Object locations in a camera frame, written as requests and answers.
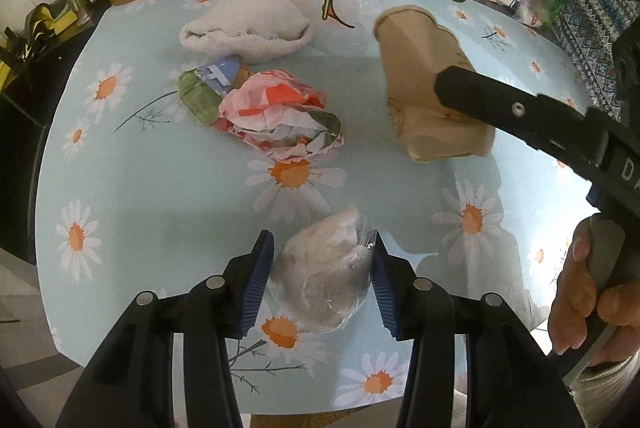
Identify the clear plastic bag with tissue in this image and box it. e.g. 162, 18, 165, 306
268, 205, 376, 334

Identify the red white paper wrapper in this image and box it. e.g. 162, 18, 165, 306
178, 56, 344, 162

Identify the crushed brown paper cup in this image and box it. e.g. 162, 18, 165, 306
373, 5, 495, 163

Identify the person's right hand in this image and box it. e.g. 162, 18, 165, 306
548, 218, 639, 367

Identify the blue patterned cloth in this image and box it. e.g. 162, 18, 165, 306
551, 0, 639, 119

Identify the light blue daisy tablecloth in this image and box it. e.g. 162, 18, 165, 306
36, 0, 594, 414

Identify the clear printed plastic bag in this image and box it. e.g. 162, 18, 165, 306
307, 0, 385, 57

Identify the steel soap dispenser pump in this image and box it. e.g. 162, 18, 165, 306
65, 0, 96, 26

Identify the black yellow cloth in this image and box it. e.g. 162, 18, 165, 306
1, 3, 78, 89

